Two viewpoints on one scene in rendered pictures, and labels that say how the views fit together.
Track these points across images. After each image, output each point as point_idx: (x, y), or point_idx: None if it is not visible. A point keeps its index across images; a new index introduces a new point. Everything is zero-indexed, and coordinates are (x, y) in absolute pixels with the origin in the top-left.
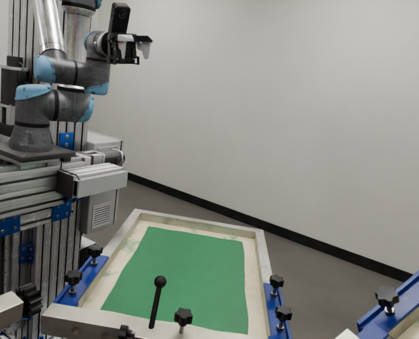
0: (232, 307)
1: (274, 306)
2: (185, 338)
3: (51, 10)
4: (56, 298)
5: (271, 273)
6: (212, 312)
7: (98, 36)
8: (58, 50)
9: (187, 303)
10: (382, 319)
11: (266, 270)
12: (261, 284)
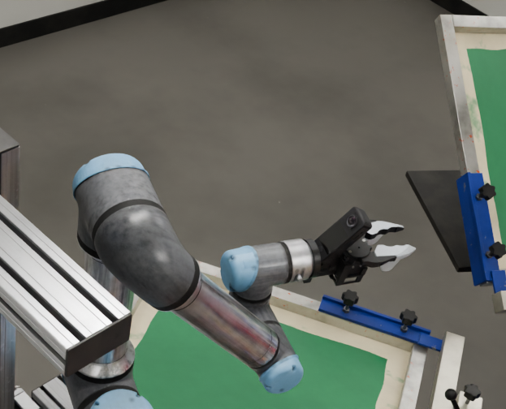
0: (341, 355)
1: (366, 318)
2: (474, 401)
3: (228, 294)
4: None
5: (289, 291)
6: (352, 377)
7: (304, 267)
8: (277, 333)
9: (338, 396)
10: (490, 264)
11: (283, 294)
12: (308, 311)
